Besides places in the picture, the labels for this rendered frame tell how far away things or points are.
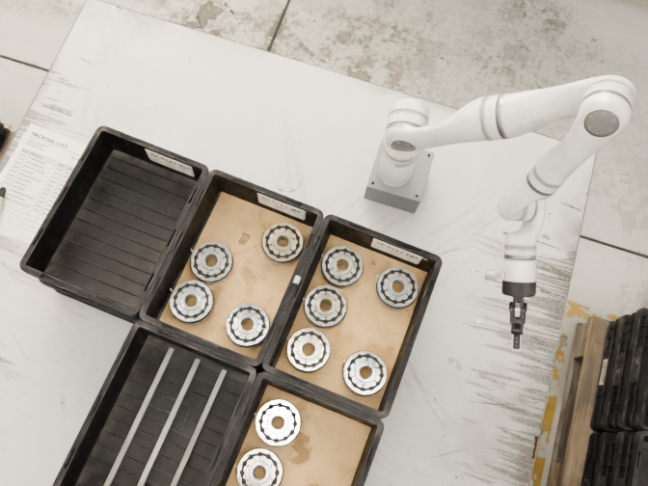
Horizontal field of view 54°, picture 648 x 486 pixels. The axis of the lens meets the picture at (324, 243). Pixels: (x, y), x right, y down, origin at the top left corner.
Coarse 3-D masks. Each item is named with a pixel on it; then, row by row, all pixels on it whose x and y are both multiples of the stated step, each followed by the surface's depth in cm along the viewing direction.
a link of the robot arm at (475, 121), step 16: (496, 96) 127; (464, 112) 130; (480, 112) 128; (400, 128) 138; (416, 128) 136; (432, 128) 134; (448, 128) 132; (464, 128) 130; (480, 128) 128; (496, 128) 127; (400, 144) 140; (416, 144) 139; (432, 144) 137; (448, 144) 137
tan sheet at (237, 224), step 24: (216, 216) 160; (240, 216) 160; (264, 216) 161; (216, 240) 158; (240, 240) 158; (240, 264) 156; (264, 264) 157; (288, 264) 157; (216, 288) 154; (240, 288) 155; (264, 288) 155; (168, 312) 152; (216, 312) 153; (216, 336) 151
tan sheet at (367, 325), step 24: (336, 240) 160; (384, 264) 158; (312, 288) 155; (360, 288) 156; (360, 312) 154; (384, 312) 154; (408, 312) 155; (288, 336) 152; (336, 336) 152; (360, 336) 152; (384, 336) 153; (336, 360) 150; (384, 360) 151; (336, 384) 149
